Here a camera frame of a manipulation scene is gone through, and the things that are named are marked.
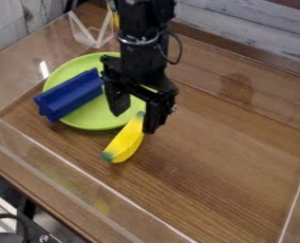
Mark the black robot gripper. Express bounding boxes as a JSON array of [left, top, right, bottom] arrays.
[[101, 32, 178, 134]]

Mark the yellow toy banana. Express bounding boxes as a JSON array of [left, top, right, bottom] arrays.
[[101, 111, 145, 163]]

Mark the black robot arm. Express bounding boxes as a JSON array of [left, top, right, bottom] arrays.
[[101, 0, 178, 134]]

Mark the green round plate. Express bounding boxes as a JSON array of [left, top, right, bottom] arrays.
[[42, 52, 146, 131]]

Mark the blue plastic block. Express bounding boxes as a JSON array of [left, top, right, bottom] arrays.
[[34, 68, 103, 122]]

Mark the black metal stand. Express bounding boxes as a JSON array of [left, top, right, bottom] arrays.
[[15, 196, 62, 243]]

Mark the clear acrylic front wall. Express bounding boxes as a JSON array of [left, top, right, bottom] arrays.
[[0, 119, 197, 243]]

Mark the black cable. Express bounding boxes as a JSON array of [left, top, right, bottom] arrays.
[[0, 214, 31, 243]]

